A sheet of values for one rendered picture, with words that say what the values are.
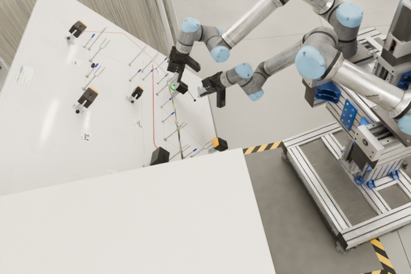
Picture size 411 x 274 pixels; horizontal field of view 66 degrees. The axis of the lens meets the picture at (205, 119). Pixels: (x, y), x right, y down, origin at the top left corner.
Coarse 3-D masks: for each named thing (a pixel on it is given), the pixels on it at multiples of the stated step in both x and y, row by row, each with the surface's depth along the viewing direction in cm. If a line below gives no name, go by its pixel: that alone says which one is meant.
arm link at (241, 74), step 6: (240, 66) 143; (246, 66) 143; (228, 72) 148; (234, 72) 145; (240, 72) 143; (246, 72) 142; (252, 72) 145; (228, 78) 148; (234, 78) 146; (240, 78) 145; (246, 78) 145; (240, 84) 147
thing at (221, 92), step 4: (220, 88) 154; (224, 88) 157; (220, 92) 155; (224, 92) 158; (220, 96) 156; (224, 96) 159; (220, 100) 157; (224, 100) 160; (220, 104) 158; (224, 104) 160
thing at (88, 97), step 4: (88, 88) 111; (84, 92) 109; (88, 92) 110; (92, 92) 112; (96, 92) 113; (84, 96) 108; (88, 96) 110; (92, 96) 111; (96, 96) 112; (80, 100) 109; (84, 100) 109; (88, 100) 109; (92, 100) 109; (80, 104) 112; (84, 104) 110; (88, 104) 110; (76, 108) 113; (80, 108) 106; (76, 112) 105; (80, 112) 114
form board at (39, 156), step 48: (48, 0) 137; (48, 48) 121; (96, 48) 142; (144, 48) 173; (0, 96) 96; (48, 96) 108; (144, 96) 148; (0, 144) 87; (48, 144) 98; (96, 144) 111; (144, 144) 129; (192, 144) 154; (0, 192) 81
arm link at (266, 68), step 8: (312, 32) 131; (328, 32) 117; (304, 40) 128; (336, 40) 118; (288, 48) 138; (296, 48) 133; (280, 56) 141; (288, 56) 137; (264, 64) 151; (272, 64) 146; (280, 64) 142; (288, 64) 141; (256, 72) 153; (264, 72) 152; (272, 72) 149
